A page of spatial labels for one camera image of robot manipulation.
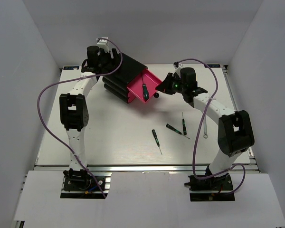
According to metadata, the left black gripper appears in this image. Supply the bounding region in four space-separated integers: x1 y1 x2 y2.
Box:
98 48 123 69

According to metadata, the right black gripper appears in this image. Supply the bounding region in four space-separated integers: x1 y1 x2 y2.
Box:
156 73 186 95

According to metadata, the pink top drawer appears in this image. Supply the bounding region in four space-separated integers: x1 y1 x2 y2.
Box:
127 69 162 103

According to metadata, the green handled large screwdriver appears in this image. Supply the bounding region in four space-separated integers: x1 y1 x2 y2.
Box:
142 76 150 101

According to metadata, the black drawer cabinet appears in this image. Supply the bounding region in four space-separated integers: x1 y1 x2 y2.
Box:
102 53 147 104

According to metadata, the small green black screwdriver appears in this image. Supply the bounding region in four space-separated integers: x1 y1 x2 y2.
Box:
152 129 162 155

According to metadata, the silver wrench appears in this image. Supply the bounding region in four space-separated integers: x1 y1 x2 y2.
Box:
203 117 208 139

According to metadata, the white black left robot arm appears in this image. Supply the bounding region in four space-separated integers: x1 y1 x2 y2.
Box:
59 43 116 171

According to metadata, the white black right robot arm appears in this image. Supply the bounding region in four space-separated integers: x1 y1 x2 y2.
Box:
156 67 255 190

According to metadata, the blue left table label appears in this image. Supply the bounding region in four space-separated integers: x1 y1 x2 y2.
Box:
63 66 79 70

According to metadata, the blue table corner label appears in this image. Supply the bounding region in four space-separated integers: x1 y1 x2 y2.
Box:
205 64 221 68

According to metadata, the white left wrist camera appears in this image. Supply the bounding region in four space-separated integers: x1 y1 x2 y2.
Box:
96 37 110 53

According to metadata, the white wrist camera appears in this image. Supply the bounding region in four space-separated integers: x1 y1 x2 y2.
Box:
173 62 184 77
96 37 110 53

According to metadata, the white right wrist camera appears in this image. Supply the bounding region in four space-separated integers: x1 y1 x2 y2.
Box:
173 62 184 77

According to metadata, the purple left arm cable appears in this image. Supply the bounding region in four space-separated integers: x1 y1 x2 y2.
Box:
38 37 123 199

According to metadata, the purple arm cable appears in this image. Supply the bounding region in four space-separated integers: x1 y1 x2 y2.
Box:
38 37 123 199
173 58 247 195

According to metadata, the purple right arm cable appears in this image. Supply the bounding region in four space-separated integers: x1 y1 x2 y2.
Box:
173 58 247 195

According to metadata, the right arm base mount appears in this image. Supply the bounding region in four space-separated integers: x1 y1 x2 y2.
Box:
184 174 235 202

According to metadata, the aluminium table front rail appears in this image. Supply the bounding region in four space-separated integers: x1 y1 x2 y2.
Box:
34 164 259 173

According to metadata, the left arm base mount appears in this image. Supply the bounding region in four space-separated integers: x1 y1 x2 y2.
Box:
60 169 109 199

